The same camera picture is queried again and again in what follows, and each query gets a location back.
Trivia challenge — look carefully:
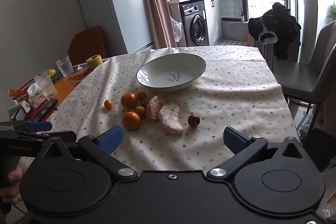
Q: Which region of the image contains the small orange kumquat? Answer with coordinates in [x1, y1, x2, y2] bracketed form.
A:
[104, 100, 113, 110]

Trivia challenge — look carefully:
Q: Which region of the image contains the large orange mandarin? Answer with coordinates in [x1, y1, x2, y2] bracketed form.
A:
[120, 93, 138, 109]

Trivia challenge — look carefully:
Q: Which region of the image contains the red cherry fruit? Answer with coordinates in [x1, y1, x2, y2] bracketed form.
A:
[187, 114, 201, 128]

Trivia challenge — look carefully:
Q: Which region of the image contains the white kitchen cabinet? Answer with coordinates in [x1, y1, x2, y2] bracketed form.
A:
[203, 0, 223, 46]

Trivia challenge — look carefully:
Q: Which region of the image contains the person left hand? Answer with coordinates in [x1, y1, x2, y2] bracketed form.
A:
[0, 165, 23, 205]

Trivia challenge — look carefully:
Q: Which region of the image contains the orange cat table mat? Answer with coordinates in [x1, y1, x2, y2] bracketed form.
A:
[54, 67, 90, 107]

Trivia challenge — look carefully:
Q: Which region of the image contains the clear plastic cup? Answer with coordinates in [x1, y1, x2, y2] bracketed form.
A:
[34, 69, 58, 100]

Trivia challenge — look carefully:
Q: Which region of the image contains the clear glass cup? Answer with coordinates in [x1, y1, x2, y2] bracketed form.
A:
[56, 56, 74, 77]

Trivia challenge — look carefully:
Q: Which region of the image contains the yellow tape roll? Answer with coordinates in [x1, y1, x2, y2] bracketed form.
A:
[86, 55, 103, 71]

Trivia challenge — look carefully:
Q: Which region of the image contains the floral white tablecloth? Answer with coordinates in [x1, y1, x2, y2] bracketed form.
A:
[49, 46, 297, 172]

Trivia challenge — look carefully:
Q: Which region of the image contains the grey leather chair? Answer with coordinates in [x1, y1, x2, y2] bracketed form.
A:
[273, 21, 335, 132]

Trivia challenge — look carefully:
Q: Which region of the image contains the red wooden chair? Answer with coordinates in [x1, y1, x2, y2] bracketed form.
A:
[68, 26, 106, 65]

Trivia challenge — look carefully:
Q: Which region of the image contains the white ceramic bowl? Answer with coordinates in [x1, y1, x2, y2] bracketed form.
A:
[136, 53, 206, 92]

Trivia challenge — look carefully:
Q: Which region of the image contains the pink brown curtain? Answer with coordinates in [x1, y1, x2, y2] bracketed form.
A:
[145, 0, 176, 49]

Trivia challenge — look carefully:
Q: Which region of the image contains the black clothes pile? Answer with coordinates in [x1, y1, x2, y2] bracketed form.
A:
[248, 2, 301, 60]

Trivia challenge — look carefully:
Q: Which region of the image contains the silver washing machine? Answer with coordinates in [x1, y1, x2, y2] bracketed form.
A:
[179, 1, 209, 47]

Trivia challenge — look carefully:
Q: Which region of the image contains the white refrigerator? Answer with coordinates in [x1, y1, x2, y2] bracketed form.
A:
[79, 0, 154, 57]

